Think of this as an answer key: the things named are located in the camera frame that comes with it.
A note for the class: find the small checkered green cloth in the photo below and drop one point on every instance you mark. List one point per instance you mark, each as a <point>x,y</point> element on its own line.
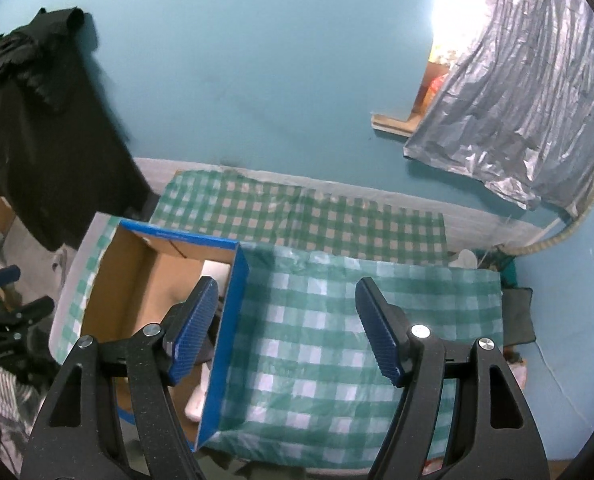
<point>229,205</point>

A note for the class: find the black hanging garment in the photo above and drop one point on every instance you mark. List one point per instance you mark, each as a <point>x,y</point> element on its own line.
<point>62,160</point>

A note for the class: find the silver foil curtain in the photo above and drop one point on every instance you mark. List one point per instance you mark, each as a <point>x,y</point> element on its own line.
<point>517,111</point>

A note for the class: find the white power adapter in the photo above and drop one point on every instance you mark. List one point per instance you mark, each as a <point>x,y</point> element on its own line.
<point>218,271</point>

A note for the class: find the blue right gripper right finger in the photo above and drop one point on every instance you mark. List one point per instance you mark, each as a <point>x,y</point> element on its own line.
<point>386,327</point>

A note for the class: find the green white checkered tablecloth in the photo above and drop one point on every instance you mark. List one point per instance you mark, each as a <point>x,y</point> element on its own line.
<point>303,386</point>

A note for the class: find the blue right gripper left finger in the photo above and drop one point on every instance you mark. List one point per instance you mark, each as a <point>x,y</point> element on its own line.
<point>187,327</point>

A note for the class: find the brown cardboard box blue rim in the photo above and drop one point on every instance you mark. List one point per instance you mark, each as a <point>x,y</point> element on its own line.
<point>140,274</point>

